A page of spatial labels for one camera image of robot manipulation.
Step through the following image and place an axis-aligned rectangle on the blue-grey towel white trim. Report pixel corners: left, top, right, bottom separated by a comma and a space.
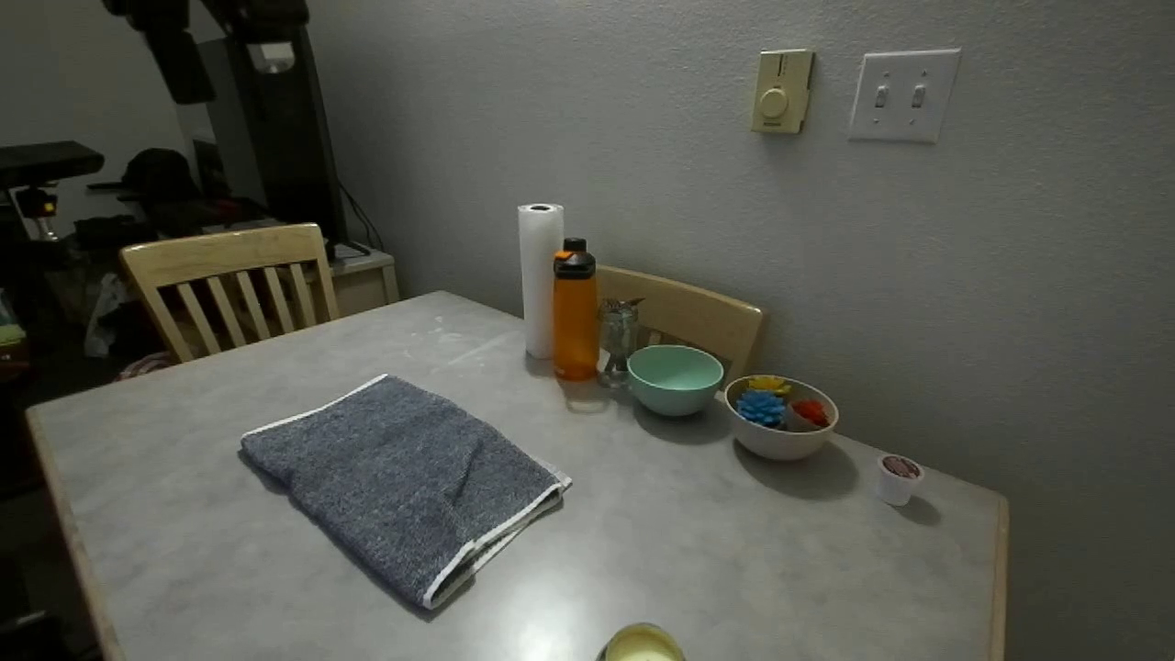
235, 370, 577, 619

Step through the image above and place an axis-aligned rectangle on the white paper towel roll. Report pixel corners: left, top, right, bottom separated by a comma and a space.
516, 199, 570, 364

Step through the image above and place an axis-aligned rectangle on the orange bottle black cap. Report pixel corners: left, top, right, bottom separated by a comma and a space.
552, 237, 601, 387

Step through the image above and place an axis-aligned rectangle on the clear glass jar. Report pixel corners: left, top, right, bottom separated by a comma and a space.
595, 295, 645, 387

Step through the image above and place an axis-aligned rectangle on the teal bowl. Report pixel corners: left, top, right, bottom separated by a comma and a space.
625, 342, 727, 424

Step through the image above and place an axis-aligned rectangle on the wooden chair plain back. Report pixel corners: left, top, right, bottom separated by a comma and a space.
595, 260, 769, 382

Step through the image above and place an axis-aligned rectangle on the yellow toy piece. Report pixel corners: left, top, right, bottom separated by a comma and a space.
737, 370, 798, 400

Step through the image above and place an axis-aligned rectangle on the blue toy piece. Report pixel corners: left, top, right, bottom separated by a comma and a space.
734, 391, 792, 430

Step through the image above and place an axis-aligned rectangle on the white bowl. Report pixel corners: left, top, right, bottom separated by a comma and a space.
720, 370, 844, 466

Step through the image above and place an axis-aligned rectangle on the small beige cabinet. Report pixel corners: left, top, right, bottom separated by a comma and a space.
326, 238, 403, 319

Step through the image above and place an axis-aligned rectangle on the red toy piece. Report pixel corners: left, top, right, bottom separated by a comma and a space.
790, 395, 833, 430

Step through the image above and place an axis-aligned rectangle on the glass candle jar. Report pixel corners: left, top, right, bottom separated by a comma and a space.
598, 622, 691, 661

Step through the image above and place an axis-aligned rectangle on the small white cup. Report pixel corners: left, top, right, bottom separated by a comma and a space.
873, 451, 929, 511

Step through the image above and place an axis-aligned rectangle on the tall black machine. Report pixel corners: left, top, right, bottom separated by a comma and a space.
104, 0, 352, 250

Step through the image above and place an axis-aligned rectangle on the wooden slat-back chair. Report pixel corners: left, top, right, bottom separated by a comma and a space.
117, 220, 347, 368

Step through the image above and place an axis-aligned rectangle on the black padded bench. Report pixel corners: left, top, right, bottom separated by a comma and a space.
0, 139, 106, 191

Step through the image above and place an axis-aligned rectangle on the beige wall thermostat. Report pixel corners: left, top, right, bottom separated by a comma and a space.
749, 43, 819, 139

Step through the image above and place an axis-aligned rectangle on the white double light switch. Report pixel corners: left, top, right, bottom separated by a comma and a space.
844, 43, 967, 146

